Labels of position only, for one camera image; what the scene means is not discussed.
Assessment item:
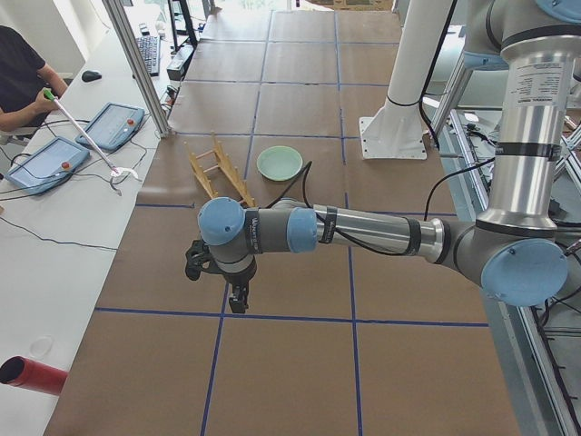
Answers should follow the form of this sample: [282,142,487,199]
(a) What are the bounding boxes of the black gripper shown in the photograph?
[217,259,257,313]

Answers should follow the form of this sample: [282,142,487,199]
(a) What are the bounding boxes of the light green plate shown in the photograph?
[256,145,303,182]

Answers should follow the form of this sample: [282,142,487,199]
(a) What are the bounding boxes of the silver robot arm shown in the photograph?
[185,1,580,313]

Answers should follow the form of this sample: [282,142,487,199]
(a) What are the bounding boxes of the wooden dish rack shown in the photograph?
[183,133,257,207]

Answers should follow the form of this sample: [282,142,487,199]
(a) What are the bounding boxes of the person's hand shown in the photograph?
[33,91,57,114]

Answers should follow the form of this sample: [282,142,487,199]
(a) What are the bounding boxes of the metal reacher grabber stick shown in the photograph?
[43,88,140,196]

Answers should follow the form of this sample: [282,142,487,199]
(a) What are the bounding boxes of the far blue teach pendant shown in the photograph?
[84,103,145,152]

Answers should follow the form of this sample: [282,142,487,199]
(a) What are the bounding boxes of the blue teach pendant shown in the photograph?
[5,136,90,195]
[84,103,145,152]

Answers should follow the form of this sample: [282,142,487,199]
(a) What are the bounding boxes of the near blue teach pendant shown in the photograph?
[5,136,90,195]

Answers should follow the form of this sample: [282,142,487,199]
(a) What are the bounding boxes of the red cylinder tube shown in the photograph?
[1,356,68,396]

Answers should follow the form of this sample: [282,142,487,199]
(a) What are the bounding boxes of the black keyboard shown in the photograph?
[135,35,161,76]

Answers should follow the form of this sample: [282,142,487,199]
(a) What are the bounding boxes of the black computer mouse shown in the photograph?
[81,70,102,83]

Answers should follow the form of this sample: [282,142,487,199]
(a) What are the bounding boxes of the person in black shirt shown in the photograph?
[1,25,67,132]

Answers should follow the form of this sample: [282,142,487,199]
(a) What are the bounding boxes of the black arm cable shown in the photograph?
[265,159,498,255]

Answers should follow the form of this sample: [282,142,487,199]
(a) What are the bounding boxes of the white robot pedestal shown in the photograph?
[359,0,458,161]

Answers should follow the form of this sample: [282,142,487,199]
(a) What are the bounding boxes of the aluminium frame post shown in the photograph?
[103,0,172,138]

